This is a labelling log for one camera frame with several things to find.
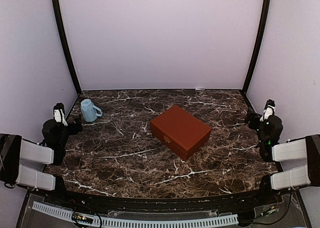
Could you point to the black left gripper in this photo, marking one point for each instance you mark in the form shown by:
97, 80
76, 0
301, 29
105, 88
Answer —
73, 130

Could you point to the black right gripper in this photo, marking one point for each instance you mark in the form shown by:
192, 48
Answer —
249, 118

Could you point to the red jewelry box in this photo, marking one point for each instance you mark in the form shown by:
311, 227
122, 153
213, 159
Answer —
181, 132

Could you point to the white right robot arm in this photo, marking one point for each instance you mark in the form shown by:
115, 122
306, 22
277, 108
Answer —
307, 148

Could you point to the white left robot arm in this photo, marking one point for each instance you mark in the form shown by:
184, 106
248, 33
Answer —
14, 150

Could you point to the light blue ceramic mug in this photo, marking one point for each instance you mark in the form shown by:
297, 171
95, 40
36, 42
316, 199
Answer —
89, 111

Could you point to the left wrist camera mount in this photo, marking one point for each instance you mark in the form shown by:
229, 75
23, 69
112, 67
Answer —
59, 114

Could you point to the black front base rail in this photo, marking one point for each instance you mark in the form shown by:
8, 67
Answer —
223, 203

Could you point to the white slotted cable duct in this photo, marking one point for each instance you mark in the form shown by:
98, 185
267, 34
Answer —
135, 219

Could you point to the black corner frame post right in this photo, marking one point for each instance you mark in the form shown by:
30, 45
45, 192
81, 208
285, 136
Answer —
257, 46

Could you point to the black corner frame post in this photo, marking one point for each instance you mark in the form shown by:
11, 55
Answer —
257, 46
65, 45

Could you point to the black corner frame post left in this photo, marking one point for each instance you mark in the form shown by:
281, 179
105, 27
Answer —
65, 45

